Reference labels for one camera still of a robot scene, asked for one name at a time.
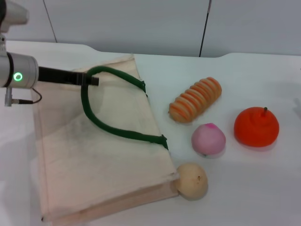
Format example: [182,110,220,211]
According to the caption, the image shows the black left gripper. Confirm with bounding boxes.
[38,66,100,87]

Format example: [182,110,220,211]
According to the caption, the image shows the cream handbag with green handle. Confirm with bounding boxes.
[30,53,178,223]

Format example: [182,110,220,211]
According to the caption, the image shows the pink peach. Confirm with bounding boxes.
[190,122,227,160]

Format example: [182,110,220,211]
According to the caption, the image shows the striped orange bread loaf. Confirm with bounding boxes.
[168,76,222,123]

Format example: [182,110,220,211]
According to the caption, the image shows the thin dark vertical pole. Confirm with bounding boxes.
[198,0,213,58]

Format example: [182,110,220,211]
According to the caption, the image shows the beige round fruit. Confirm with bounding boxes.
[175,162,209,202]

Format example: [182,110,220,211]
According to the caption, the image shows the orange persimmon with stem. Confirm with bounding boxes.
[233,106,280,148]

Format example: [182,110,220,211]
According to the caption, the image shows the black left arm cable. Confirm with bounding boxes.
[4,87,43,107]

